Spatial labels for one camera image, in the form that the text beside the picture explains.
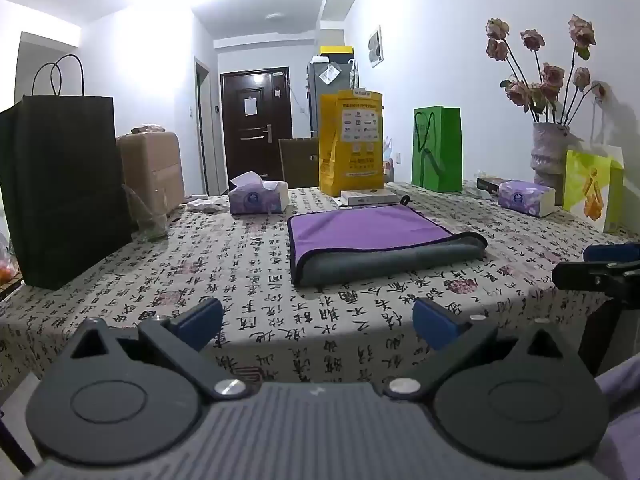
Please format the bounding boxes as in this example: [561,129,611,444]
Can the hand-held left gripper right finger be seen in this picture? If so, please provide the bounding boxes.
[383,298,579,397]

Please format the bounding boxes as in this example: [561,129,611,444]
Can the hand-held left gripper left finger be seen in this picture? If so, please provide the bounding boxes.
[66,297,247,401]

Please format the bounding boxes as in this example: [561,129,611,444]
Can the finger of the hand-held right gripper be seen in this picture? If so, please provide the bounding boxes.
[552,259,640,295]
[584,242,640,262]

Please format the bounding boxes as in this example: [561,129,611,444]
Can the purple and grey towel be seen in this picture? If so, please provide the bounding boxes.
[286,203,489,289]

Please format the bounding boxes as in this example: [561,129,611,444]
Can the yellow-green gift bag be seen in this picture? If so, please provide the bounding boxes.
[563,145,625,234]

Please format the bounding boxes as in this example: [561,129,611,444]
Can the printed tablecloth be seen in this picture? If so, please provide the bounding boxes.
[0,181,640,411]

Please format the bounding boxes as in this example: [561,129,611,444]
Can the pale purple cloth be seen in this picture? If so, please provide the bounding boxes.
[595,364,640,480]

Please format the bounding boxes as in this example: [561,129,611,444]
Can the purple tissue pack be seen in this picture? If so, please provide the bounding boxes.
[498,179,557,219]
[228,170,290,215]

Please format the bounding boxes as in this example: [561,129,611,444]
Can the grey wrapped vase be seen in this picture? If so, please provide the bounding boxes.
[530,122,584,191]

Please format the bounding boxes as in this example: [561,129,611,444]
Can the clear glass cup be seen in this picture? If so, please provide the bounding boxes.
[122,184,169,241]

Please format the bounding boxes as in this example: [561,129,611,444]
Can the crumpled white tissue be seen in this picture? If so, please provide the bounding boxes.
[185,197,229,213]

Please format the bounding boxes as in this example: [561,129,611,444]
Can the small dark box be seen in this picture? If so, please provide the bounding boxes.
[475,175,512,197]

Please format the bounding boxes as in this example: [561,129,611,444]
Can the flat white box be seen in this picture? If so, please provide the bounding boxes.
[339,188,396,207]

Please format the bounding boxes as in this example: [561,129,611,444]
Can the brown cardboard box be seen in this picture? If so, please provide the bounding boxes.
[115,130,185,222]

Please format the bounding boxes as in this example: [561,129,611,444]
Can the green paper bag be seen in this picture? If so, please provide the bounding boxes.
[412,105,464,194]

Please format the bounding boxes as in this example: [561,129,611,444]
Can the dried pink roses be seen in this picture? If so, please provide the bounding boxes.
[485,14,607,126]

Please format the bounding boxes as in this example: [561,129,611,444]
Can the brown chair back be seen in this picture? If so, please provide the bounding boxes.
[278,137,321,189]

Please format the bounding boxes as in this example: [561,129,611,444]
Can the black paper bag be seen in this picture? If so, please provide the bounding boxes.
[0,54,134,291]

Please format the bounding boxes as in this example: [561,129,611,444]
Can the yellow paper bag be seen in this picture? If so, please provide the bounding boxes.
[318,89,386,197]

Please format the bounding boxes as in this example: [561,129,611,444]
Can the orange item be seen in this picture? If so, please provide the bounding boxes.
[0,249,22,287]

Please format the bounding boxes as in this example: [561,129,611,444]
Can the dark brown door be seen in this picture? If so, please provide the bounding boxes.
[220,66,294,184]

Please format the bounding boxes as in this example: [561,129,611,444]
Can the grey refrigerator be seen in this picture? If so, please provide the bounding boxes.
[306,57,359,139]

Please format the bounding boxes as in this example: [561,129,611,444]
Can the wall picture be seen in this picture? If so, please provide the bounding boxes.
[367,24,384,69]

